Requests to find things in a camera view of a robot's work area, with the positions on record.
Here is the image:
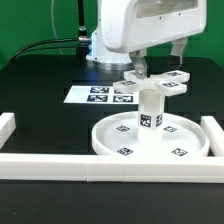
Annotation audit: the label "black vertical pole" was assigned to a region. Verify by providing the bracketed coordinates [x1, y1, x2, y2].
[77, 0, 87, 41]

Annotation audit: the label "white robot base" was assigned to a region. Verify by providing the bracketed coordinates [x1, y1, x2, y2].
[86, 0, 133, 71]

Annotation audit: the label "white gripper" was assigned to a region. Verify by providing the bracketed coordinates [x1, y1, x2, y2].
[101, 0, 207, 79]

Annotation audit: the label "white U-shaped fence frame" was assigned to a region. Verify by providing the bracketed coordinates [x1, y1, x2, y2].
[0, 113, 224, 183]

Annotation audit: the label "white round table top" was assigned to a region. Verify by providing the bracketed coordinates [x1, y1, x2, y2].
[92, 111, 210, 160]

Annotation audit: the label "black cables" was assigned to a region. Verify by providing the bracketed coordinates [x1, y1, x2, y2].
[6, 37, 93, 66]

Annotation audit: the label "white cross-shaped table base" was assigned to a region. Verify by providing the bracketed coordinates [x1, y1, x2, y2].
[113, 70, 190, 96]

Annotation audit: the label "white marker sheet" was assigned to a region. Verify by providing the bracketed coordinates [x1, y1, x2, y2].
[64, 85, 139, 105]

